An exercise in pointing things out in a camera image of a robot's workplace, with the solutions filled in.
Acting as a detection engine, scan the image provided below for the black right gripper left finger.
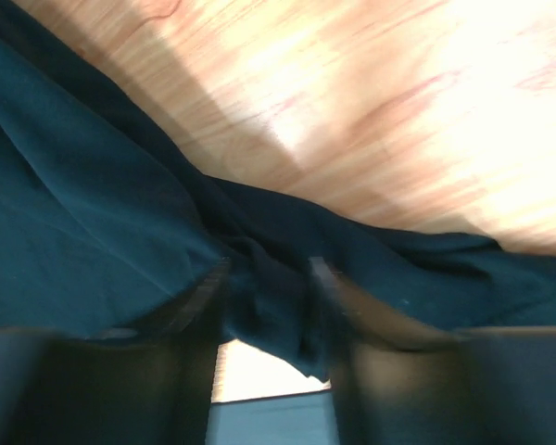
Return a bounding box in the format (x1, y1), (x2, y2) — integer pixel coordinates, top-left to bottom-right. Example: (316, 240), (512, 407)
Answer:
(0, 261), (230, 444)

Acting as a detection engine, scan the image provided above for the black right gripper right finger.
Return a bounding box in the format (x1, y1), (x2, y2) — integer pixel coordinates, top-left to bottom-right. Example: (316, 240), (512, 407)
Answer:
(310, 259), (556, 444)

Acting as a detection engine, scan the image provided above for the black t-shirt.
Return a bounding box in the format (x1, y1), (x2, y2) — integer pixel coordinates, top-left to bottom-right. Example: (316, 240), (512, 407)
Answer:
(0, 1), (556, 378)

